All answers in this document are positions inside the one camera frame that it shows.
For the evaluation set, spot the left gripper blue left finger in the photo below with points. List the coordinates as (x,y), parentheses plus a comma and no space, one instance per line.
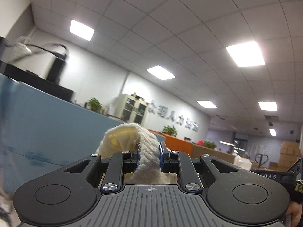
(115,169)

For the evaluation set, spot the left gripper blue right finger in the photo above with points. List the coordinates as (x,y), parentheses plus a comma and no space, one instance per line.
(181,164)

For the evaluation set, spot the cream knitted sweater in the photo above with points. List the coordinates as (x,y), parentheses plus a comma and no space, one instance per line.
(132,137)

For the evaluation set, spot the person's right hand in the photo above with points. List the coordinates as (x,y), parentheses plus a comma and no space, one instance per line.
(295,210)

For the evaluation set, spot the orange cardboard box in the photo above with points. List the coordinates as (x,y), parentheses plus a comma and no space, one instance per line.
(173,143)

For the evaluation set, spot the brown cardboard box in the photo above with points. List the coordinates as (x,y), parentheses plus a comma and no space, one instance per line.
(197,151)

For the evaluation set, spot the white paper shopping bag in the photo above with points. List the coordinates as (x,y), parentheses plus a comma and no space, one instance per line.
(243,163)

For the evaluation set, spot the white glass door cabinet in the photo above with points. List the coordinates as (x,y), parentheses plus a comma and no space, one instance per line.
(131,109)

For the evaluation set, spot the green potted plant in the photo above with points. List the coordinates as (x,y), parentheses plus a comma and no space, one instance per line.
(94,105)

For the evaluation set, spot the light blue cardboard box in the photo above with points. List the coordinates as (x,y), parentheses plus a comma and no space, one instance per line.
(41,133)

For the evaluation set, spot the pallet jack handle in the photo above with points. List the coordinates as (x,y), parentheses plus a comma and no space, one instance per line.
(261,159)

